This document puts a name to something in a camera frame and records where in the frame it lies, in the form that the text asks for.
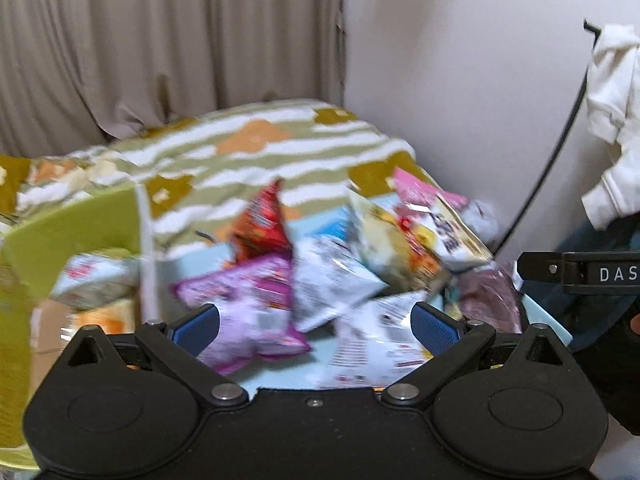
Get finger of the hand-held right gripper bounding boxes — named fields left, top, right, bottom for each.
left=516, top=249, right=567, bottom=287

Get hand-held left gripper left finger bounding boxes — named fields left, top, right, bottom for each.
left=60, top=304, right=249, bottom=407

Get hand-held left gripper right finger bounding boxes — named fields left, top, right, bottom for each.
left=382, top=302, right=571, bottom=407

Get red snack packet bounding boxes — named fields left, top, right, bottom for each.
left=232, top=179, right=295, bottom=263

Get green storage box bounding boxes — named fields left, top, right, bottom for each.
left=0, top=182, right=163, bottom=471

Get white text-printed snack packet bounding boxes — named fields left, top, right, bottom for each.
left=319, top=291, right=443, bottom=392

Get dark purple snack packet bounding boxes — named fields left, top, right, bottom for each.
left=457, top=265, right=524, bottom=334

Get orange snack packet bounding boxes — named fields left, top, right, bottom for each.
left=74, top=301, right=137, bottom=337

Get white yellow lettered snack packet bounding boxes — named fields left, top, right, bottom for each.
left=407, top=194, right=496, bottom=268

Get pale yellow snack packet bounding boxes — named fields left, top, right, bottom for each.
left=347, top=189, right=448, bottom=293

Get light blue snack packet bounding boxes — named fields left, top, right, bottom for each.
left=51, top=251, right=139, bottom=309

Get white and blue snack packet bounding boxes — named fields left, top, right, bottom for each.
left=291, top=234, right=390, bottom=332

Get pink snack packet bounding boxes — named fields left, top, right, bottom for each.
left=391, top=166, right=470, bottom=212

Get brown cardboard piece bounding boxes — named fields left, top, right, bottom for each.
left=29, top=299, right=77, bottom=362

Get white hoodie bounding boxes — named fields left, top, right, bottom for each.
left=581, top=22, right=640, bottom=232

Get green striped floral blanket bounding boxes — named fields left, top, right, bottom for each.
left=0, top=99, right=426, bottom=261

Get beige curtain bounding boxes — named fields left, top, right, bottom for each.
left=0, top=0, right=348, bottom=158

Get black cable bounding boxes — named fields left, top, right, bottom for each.
left=492, top=19, right=602, bottom=261

